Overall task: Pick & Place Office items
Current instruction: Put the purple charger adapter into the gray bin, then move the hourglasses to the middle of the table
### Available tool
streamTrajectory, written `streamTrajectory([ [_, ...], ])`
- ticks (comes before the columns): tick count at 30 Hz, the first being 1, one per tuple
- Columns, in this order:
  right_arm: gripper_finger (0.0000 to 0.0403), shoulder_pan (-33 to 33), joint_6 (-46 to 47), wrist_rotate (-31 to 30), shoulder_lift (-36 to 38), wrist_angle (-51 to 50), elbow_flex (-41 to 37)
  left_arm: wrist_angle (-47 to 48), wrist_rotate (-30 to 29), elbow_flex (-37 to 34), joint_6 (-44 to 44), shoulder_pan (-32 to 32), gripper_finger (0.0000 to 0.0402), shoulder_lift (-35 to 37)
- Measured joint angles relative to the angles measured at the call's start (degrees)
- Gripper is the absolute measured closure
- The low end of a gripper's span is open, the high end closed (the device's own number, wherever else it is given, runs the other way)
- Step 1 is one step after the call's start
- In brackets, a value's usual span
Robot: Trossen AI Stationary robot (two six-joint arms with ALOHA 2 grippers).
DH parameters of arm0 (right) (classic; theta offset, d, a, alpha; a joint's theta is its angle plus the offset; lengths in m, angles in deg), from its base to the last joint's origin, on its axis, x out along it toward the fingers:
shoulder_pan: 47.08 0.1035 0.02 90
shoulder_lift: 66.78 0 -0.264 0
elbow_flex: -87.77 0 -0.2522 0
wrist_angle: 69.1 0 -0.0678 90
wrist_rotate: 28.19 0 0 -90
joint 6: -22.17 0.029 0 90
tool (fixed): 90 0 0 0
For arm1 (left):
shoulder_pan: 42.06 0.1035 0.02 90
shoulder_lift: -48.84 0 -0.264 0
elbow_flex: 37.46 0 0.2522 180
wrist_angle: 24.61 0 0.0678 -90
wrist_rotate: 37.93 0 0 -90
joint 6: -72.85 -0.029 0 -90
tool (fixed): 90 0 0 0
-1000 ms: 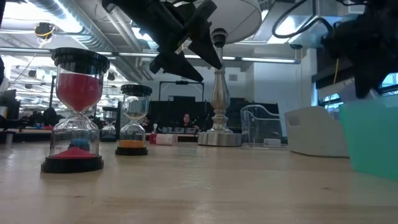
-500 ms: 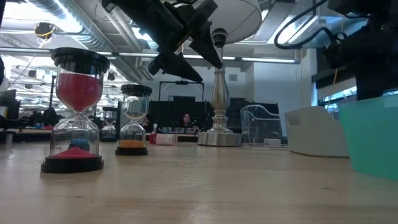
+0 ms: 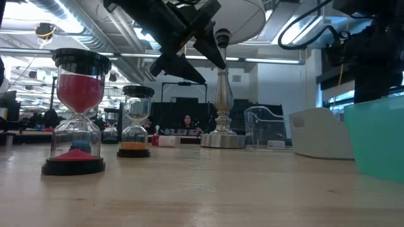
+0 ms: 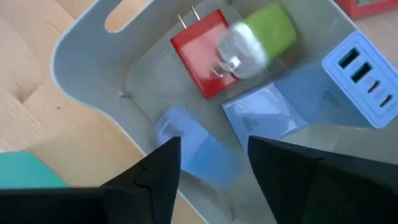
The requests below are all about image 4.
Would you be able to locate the red wall charger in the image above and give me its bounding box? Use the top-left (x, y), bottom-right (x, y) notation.
top-left (170, 5), bottom-right (242, 100)

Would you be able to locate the small clear container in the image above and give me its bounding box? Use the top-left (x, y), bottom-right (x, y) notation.
top-left (50, 0), bottom-right (398, 224)

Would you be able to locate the light blue multiport charger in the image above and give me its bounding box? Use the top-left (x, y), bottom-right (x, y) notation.
top-left (275, 30), bottom-right (398, 130)

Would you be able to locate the green translucent tray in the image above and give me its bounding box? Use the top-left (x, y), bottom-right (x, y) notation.
top-left (0, 151), bottom-right (68, 190)

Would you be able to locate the red framed small block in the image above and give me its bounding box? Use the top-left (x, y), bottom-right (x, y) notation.
top-left (333, 0), bottom-right (398, 21)

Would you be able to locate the lilac blue wall charger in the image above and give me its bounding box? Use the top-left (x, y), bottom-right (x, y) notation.
top-left (221, 82), bottom-right (309, 150)

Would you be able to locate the green white wall charger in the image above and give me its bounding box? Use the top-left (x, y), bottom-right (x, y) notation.
top-left (216, 2), bottom-right (298, 80)

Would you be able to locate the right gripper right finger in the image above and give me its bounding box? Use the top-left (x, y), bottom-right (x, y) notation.
top-left (248, 136), bottom-right (398, 224)

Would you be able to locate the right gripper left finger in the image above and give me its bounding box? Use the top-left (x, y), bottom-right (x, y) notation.
top-left (0, 136), bottom-right (182, 224)

